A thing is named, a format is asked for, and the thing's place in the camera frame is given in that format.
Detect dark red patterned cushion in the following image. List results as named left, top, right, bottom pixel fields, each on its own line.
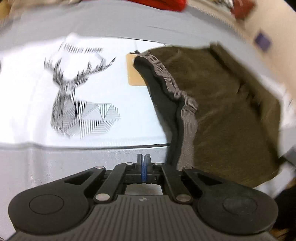
left=231, top=0, right=256, bottom=20

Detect purple box by wall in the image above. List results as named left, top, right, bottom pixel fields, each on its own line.
left=254, top=32, right=271, bottom=52

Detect red folded blanket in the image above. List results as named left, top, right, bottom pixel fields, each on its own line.
left=129, top=0, right=187, bottom=11

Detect dark olive corduroy pants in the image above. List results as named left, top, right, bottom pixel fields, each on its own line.
left=133, top=44, right=281, bottom=187

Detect grey white printed bed sheet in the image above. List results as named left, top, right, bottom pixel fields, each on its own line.
left=1, top=1, right=295, bottom=240

